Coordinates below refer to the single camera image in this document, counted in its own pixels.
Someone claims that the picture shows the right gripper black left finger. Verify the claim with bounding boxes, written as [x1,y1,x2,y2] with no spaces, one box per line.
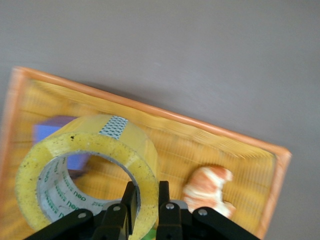
[24,181,141,240]

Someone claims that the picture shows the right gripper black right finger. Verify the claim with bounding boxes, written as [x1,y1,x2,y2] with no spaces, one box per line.
[156,181,259,240]

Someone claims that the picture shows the yellow packing tape roll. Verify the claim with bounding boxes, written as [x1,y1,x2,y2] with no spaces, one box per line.
[14,114,161,240]

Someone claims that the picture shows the toy croissant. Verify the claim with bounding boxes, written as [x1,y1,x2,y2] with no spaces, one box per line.
[181,164,236,219]

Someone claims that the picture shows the yellow orange-rimmed woven basket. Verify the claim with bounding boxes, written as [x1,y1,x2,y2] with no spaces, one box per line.
[0,65,293,240]

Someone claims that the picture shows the purple cube block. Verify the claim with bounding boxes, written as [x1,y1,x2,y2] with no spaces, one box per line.
[31,114,93,179]

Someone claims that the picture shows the large table cover cloth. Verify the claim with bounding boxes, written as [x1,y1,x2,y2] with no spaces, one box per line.
[0,0,320,240]

